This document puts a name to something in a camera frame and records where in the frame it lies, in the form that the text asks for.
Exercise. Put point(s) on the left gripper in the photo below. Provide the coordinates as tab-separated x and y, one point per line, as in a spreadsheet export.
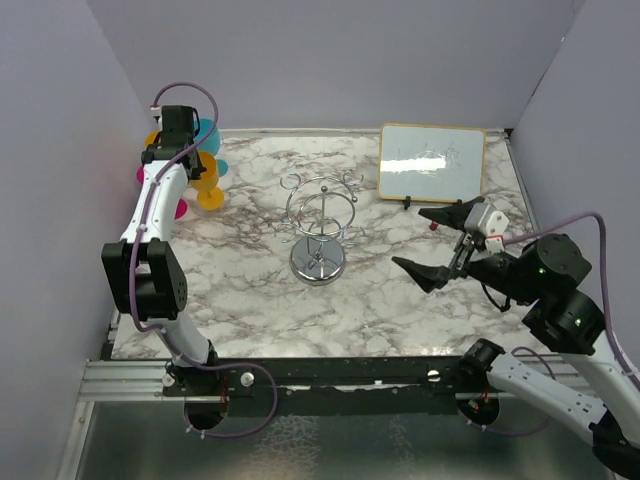
196	172

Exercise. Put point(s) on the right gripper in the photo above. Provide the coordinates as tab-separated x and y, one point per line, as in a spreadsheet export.
454	216

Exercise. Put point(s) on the yellow wine glass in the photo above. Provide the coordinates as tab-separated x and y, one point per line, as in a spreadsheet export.
209	195
151	139

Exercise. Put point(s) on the blue wine glass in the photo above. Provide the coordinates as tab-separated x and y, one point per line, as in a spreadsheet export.
210	144

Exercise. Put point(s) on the pink wine glass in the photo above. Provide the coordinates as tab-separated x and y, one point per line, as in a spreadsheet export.
182	205

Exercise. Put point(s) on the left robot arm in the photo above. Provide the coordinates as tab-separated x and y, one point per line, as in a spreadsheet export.
145	277

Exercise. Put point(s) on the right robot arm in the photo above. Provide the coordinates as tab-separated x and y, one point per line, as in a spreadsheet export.
543	271

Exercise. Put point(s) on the chrome wine glass rack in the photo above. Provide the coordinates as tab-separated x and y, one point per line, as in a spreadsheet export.
318	213

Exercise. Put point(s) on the yellow framed whiteboard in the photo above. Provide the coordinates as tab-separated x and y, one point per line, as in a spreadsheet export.
427	163

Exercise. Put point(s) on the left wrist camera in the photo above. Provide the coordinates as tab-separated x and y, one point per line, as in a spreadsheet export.
156	113

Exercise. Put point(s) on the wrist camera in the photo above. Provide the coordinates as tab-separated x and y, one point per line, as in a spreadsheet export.
156	113
487	226

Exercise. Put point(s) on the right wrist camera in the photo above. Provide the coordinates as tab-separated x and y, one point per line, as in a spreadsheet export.
487	226

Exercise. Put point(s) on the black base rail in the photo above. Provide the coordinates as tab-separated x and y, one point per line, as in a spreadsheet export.
336	386

